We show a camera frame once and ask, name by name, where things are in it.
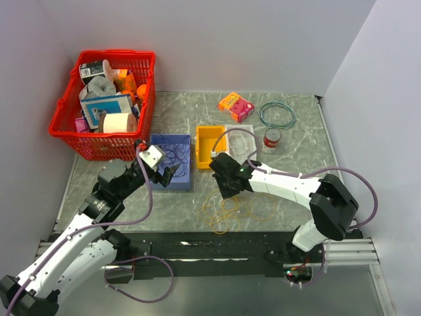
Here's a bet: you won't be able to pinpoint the dark purple wire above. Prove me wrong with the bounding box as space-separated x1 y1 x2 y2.
151 133 192 178

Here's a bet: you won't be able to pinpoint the multicolour wire pile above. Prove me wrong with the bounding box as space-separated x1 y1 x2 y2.
196 189 276 235

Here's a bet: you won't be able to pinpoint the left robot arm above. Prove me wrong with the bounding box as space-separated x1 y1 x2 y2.
1 159 178 315

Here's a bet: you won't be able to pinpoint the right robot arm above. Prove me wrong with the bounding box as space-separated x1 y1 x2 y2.
209 152 359 262

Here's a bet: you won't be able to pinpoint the blue open box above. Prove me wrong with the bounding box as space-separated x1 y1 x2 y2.
150 133 191 191

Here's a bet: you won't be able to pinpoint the white plastic bin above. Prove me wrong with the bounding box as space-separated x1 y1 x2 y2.
224 130 257 163

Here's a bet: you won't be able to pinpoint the yellow plastic bin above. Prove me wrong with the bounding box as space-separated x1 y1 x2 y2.
195 125 226 170

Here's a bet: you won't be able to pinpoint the red white soup can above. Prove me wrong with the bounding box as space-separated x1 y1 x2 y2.
262 128 282 153

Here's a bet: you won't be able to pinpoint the orange pink snack box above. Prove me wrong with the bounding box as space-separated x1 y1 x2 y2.
217 92 255 123

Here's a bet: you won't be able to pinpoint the red plastic basket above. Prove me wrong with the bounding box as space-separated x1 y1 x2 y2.
49 49 155 161

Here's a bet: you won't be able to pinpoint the magenta packet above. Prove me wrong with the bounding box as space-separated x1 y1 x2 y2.
74 118 90 133

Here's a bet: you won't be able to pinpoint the blue white box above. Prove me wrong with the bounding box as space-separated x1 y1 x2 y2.
80 94 133 129

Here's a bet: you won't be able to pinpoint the orange ball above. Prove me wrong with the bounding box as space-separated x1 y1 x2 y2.
136 84 147 100

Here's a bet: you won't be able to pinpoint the orange snack packet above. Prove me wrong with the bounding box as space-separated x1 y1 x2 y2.
114 73 137 93

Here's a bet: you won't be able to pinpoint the black white box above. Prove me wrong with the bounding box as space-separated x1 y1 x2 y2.
79 60 105 85

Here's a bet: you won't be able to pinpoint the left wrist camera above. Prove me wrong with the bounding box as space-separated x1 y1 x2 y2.
136 142 166 171

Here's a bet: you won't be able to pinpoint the white wires in bin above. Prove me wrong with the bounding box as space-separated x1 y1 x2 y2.
228 131 256 159

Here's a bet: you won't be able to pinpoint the green blue wire coil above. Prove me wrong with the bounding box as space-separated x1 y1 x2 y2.
259 98 296 130

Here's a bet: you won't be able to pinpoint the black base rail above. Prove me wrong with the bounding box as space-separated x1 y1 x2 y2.
87 229 330 280

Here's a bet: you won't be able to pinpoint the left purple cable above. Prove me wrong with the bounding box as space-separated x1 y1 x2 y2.
5 154 175 315

